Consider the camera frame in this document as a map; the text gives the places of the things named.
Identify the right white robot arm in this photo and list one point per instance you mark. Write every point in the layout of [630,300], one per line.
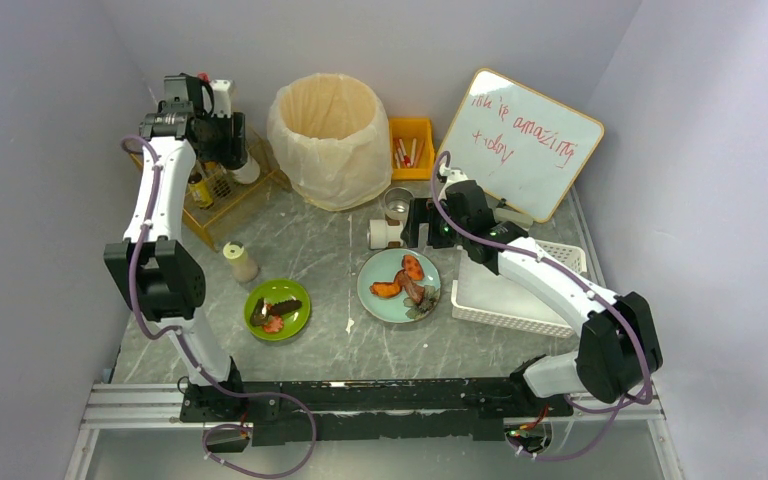
[618,349]

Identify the trash bin with bag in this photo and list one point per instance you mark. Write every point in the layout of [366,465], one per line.
[330,136]

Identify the yellow plastic bin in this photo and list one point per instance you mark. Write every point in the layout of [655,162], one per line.
[416,133]

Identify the black lid shaker jar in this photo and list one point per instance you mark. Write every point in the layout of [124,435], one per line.
[249,173]

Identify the cream lid shaker jar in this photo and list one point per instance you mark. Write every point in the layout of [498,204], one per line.
[242,266]

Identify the brown meat rib piece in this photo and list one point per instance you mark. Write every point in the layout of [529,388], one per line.
[414,291]

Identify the light blue flower plate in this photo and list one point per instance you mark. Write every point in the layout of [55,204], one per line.
[382,267]

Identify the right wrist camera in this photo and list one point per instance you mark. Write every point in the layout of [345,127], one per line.
[449,176]

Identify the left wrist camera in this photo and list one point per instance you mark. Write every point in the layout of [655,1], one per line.
[217,95]

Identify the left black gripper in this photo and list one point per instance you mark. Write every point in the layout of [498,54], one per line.
[234,140]

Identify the orange chicken wing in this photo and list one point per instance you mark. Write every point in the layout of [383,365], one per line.
[386,290]

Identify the dark sea cucumber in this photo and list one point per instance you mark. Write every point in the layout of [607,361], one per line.
[285,307]

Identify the whiteboard with red writing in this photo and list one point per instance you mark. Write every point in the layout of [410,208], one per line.
[519,144]

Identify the upright steel lined mug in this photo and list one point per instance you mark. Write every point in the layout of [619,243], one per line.
[397,203]

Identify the orange fried piece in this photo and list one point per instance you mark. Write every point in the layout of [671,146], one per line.
[412,267]

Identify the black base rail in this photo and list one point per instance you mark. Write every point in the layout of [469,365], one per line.
[275,413]

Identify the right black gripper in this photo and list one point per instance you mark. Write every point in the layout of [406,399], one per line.
[415,224]

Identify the white plastic basket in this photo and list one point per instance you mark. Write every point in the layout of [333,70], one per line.
[479,296]

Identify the small yellow label bottle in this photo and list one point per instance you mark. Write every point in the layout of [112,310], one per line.
[199,191]

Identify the green plate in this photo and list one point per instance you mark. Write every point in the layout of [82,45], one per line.
[274,291]

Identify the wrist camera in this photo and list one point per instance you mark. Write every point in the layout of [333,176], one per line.
[217,95]
[449,176]

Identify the white mug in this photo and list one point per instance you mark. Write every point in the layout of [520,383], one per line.
[384,233]

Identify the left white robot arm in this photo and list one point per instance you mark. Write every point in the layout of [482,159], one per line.
[160,281]

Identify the yellow wire basket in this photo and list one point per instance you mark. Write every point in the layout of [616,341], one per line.
[233,202]

